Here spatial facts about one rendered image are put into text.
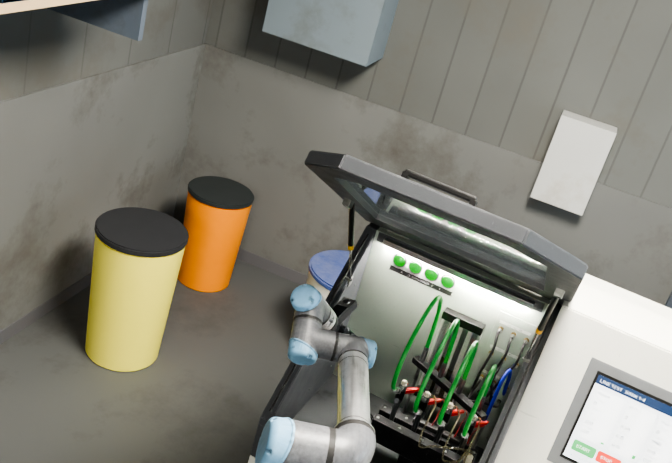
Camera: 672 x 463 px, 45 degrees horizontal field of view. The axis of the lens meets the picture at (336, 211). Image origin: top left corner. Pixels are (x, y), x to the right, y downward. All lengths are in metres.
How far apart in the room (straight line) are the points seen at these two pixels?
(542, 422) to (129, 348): 2.23
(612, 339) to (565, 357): 0.15
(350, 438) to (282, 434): 0.14
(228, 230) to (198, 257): 0.25
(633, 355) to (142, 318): 2.38
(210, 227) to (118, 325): 0.95
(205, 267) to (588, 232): 2.20
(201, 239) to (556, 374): 2.72
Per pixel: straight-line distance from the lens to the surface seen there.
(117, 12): 3.29
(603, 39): 4.49
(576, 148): 4.47
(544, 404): 2.60
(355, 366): 1.99
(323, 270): 4.31
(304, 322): 2.07
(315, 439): 1.73
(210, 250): 4.81
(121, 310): 4.03
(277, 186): 5.10
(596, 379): 2.56
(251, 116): 5.05
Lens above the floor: 2.62
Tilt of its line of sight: 24 degrees down
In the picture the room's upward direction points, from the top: 16 degrees clockwise
